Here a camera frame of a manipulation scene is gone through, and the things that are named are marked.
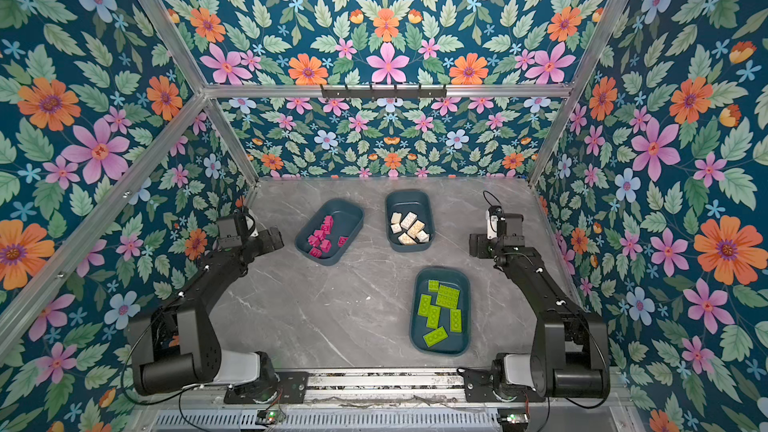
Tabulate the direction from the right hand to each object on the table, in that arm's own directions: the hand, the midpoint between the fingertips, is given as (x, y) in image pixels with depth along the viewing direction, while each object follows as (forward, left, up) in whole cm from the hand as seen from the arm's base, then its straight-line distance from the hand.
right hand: (486, 238), depth 90 cm
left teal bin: (+15, +46, -10) cm, 49 cm away
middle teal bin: (+21, +21, -8) cm, 31 cm away
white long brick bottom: (+13, +24, -8) cm, 28 cm away
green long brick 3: (-20, +17, -10) cm, 28 cm away
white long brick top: (+6, +25, -10) cm, 28 cm away
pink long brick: (+5, +56, -7) cm, 57 cm away
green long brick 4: (-21, +11, -10) cm, 26 cm away
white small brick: (+11, +28, -10) cm, 32 cm away
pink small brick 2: (+10, +53, -8) cm, 54 cm away
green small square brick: (-12, +17, -9) cm, 22 cm away
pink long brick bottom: (+3, +52, -8) cm, 52 cm away
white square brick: (+14, +28, -8) cm, 33 cm away
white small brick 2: (+7, +19, -9) cm, 22 cm away
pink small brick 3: (0, +55, -8) cm, 55 cm away
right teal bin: (-27, +11, -11) cm, 31 cm away
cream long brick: (+11, +21, -9) cm, 25 cm away
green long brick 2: (-16, +19, -11) cm, 28 cm away
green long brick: (-14, +12, -10) cm, 21 cm away
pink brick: (+4, +46, -8) cm, 47 cm away
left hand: (+2, +67, +4) cm, 67 cm away
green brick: (-17, +12, -10) cm, 23 cm away
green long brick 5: (-25, +16, -11) cm, 32 cm away
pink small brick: (+12, +52, -8) cm, 54 cm away
